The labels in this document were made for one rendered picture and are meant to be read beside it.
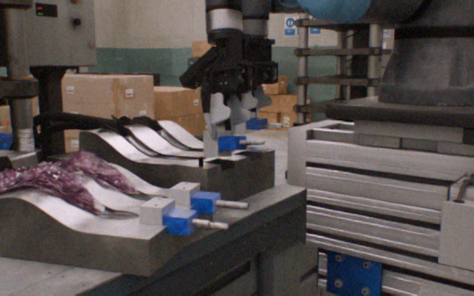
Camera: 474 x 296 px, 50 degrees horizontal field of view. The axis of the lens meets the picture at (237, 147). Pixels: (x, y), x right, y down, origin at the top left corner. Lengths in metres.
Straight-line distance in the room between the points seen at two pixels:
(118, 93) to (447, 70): 4.45
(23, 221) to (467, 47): 0.66
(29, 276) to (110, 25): 9.45
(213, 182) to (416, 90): 0.47
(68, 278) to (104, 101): 4.35
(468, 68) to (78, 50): 1.41
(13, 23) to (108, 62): 8.51
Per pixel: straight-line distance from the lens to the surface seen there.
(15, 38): 1.59
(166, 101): 5.77
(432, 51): 0.70
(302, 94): 5.32
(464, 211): 0.58
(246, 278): 1.16
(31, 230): 0.82
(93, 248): 0.77
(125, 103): 5.07
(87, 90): 5.21
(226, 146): 1.01
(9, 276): 0.80
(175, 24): 9.60
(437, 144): 0.71
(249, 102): 1.30
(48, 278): 0.77
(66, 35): 1.84
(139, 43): 10.18
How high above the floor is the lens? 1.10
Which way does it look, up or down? 10 degrees down
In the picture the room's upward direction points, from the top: straight up
